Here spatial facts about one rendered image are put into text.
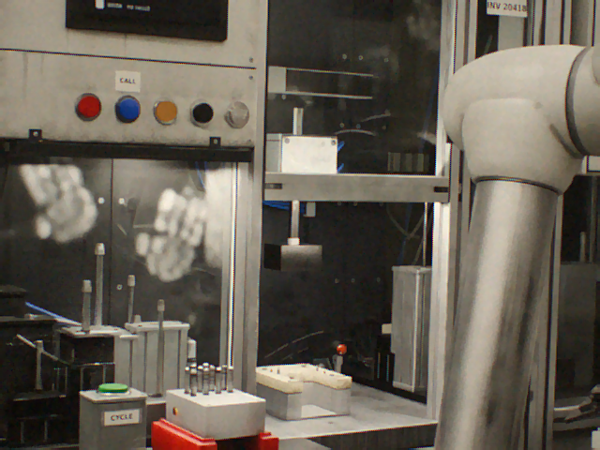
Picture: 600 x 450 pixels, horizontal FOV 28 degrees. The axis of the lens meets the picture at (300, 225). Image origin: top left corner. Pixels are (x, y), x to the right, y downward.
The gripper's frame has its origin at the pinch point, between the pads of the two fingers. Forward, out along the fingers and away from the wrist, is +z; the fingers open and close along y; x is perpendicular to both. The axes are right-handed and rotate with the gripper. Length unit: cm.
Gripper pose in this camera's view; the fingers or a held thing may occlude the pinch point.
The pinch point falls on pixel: (594, 435)
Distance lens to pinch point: 205.0
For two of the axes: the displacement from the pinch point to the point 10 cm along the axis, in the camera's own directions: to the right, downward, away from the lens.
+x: -6.1, 4.6, -6.4
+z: -5.4, 3.5, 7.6
